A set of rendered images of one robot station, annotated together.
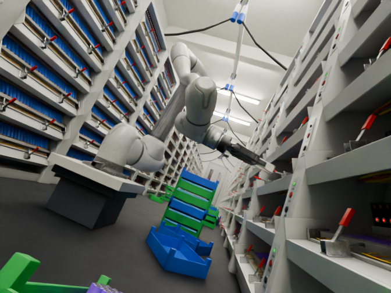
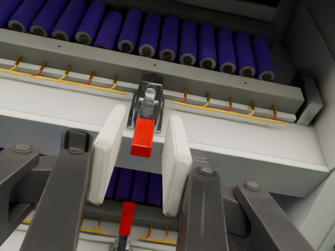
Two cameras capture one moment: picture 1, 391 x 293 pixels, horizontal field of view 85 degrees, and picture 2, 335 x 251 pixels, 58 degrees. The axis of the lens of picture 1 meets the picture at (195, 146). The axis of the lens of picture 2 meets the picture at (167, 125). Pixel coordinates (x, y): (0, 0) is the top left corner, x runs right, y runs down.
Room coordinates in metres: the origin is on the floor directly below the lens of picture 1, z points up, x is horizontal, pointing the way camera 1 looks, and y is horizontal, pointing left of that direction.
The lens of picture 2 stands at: (0.84, -0.15, 0.60)
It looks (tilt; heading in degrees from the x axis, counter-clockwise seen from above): 27 degrees down; 254
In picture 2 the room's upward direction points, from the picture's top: 13 degrees clockwise
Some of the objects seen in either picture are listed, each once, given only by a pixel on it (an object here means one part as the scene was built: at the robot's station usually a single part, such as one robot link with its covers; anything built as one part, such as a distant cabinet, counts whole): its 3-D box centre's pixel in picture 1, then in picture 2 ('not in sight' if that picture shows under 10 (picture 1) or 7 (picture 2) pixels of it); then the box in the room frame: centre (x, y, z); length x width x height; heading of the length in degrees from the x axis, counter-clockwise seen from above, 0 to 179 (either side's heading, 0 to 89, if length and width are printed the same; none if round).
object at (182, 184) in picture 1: (195, 188); not in sight; (1.76, -0.13, 0.36); 0.30 x 0.20 x 0.08; 88
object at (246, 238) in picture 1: (288, 140); not in sight; (1.27, -0.54, 0.85); 0.20 x 0.09 x 1.70; 80
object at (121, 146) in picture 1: (121, 143); not in sight; (1.15, 0.38, 0.41); 0.18 x 0.16 x 0.22; 138
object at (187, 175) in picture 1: (198, 179); not in sight; (1.76, -0.13, 0.44); 0.30 x 0.20 x 0.08; 88
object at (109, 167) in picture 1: (106, 165); not in sight; (1.13, 0.39, 0.27); 0.22 x 0.18 x 0.06; 169
